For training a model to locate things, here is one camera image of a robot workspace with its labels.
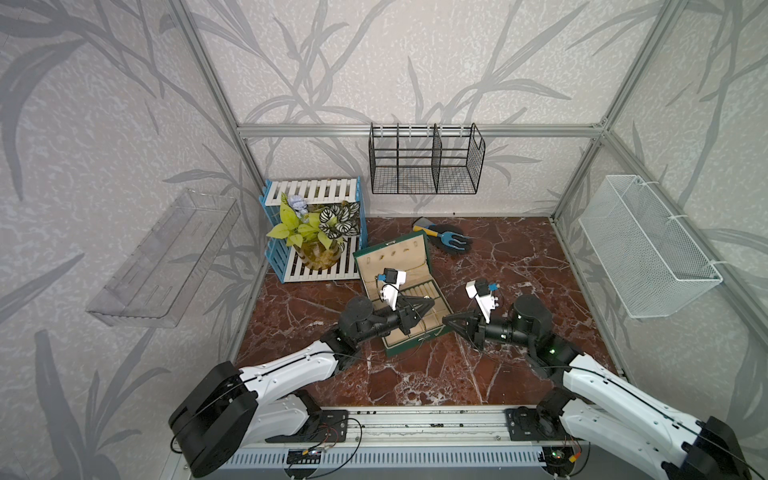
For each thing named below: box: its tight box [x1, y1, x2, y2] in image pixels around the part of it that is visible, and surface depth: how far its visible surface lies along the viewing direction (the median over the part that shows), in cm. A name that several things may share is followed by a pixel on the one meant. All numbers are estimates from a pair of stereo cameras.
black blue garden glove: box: [412, 217, 473, 254], surface depth 114 cm
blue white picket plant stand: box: [259, 176, 369, 284], surface depth 90 cm
